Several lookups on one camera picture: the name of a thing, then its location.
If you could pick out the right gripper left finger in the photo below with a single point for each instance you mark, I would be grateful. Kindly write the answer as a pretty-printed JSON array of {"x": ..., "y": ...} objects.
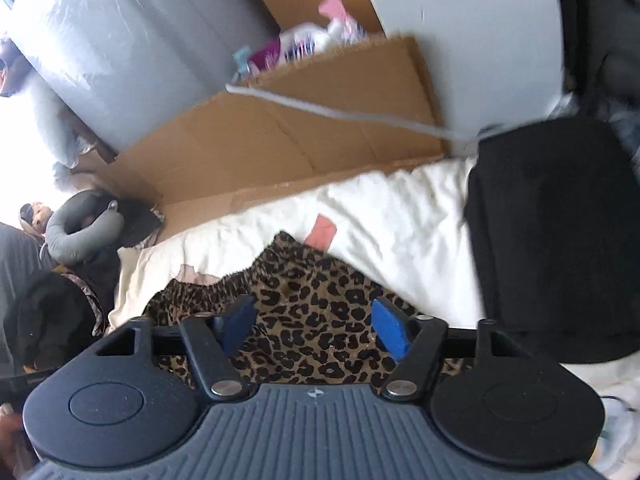
[{"x": 211, "y": 340}]

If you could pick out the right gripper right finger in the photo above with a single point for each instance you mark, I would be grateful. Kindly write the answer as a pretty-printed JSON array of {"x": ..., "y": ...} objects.
[{"x": 415, "y": 345}]

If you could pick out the leopard print garment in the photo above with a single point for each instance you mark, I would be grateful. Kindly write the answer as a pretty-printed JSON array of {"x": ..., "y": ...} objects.
[{"x": 313, "y": 322}]

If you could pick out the black clothes pile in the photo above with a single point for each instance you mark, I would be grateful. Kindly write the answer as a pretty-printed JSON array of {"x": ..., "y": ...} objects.
[{"x": 63, "y": 311}]

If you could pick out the person's left hand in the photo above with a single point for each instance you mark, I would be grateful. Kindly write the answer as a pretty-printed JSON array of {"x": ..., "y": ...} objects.
[{"x": 16, "y": 459}]

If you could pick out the cream cartoon print bedsheet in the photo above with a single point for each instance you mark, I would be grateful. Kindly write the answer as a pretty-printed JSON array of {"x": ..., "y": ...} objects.
[{"x": 403, "y": 230}]

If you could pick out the dark grey pillow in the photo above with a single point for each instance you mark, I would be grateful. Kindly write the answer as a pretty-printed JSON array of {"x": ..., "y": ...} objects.
[{"x": 19, "y": 258}]

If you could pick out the grey neck pillow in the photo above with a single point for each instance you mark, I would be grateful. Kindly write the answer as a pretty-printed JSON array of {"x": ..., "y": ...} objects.
[{"x": 85, "y": 224}]

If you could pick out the black bag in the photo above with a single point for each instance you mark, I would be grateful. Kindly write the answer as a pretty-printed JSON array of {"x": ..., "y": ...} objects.
[{"x": 553, "y": 214}]

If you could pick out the brown cardboard sheet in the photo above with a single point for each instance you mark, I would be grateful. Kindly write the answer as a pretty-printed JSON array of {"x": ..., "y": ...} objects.
[{"x": 233, "y": 152}]

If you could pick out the grey plastic-wrapped mattress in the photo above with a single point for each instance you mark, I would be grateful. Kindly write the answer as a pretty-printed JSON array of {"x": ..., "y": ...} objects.
[{"x": 126, "y": 67}]

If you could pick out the pink white detergent bottle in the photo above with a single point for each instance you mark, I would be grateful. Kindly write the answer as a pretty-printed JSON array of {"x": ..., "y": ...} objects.
[{"x": 306, "y": 40}]

